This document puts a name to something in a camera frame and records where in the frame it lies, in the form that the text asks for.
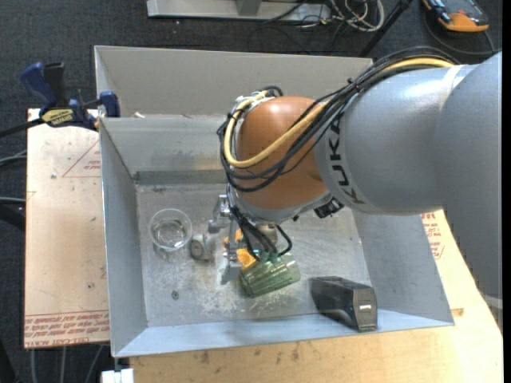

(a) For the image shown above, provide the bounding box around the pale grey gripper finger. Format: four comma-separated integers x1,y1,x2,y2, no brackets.
222,235,238,261
219,257,244,287

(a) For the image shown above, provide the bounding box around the yellow-orange small thing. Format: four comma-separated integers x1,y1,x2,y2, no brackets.
234,229,257,271

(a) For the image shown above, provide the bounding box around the small grey round metal thing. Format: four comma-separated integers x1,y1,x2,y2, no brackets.
188,232,217,263

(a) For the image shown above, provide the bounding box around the green ribbed plastic bottle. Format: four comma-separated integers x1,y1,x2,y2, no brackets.
238,253,302,298

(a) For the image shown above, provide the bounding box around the grey metal bin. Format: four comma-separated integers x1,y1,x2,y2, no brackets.
93,45,456,359

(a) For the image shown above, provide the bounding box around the clear glass cup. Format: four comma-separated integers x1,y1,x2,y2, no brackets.
149,207,193,262

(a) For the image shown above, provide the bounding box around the black box with white label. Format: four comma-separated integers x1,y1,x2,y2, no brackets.
310,275,379,334

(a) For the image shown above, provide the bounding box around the brown cardboard board, red print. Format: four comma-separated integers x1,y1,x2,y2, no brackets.
23,108,465,349

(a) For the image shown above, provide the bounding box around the black cylinder on white bracket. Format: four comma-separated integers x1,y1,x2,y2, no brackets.
313,196,346,220

